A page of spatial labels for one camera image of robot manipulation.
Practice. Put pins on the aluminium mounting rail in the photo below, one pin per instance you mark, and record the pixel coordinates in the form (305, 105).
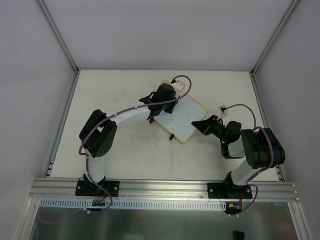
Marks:
(185, 190)

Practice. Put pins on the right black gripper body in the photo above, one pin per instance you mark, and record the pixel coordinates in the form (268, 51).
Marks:
(211, 125)

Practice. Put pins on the black object at bottom edge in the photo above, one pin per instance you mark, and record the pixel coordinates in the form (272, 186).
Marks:
(238, 235)

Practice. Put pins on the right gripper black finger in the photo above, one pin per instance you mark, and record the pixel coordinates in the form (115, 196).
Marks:
(202, 125)
(211, 119)

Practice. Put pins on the yellow framed whiteboard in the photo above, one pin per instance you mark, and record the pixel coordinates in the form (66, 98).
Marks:
(179, 122)

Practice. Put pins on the aluminium frame post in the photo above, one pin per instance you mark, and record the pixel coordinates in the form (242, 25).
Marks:
(274, 36)
(55, 31)

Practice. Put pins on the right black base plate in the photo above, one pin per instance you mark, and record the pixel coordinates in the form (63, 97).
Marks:
(224, 191)

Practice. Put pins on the white slotted cable duct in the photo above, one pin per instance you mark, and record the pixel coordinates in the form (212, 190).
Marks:
(132, 204)

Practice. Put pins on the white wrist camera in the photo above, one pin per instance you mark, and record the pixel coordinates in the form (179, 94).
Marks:
(223, 111)
(178, 86)

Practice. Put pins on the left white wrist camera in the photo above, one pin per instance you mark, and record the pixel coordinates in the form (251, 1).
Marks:
(178, 86)

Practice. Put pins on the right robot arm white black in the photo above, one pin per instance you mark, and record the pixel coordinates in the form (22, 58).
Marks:
(259, 147)

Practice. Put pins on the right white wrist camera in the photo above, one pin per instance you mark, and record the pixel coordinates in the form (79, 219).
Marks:
(223, 111)

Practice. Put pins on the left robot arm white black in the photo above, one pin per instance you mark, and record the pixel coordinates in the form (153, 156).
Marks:
(99, 131)

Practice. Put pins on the right black whiteboard foot clip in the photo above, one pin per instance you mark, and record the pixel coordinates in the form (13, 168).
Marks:
(171, 137)

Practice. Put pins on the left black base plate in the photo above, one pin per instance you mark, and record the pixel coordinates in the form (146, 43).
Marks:
(111, 187)

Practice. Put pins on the right aluminium frame post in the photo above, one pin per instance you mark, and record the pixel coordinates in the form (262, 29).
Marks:
(274, 36)

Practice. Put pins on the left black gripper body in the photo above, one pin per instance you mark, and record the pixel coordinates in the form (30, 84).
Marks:
(152, 116)

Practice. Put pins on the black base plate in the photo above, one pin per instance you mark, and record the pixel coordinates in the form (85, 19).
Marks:
(224, 191)
(111, 187)

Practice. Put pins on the left aluminium frame post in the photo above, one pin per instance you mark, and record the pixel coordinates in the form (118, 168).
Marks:
(55, 31)

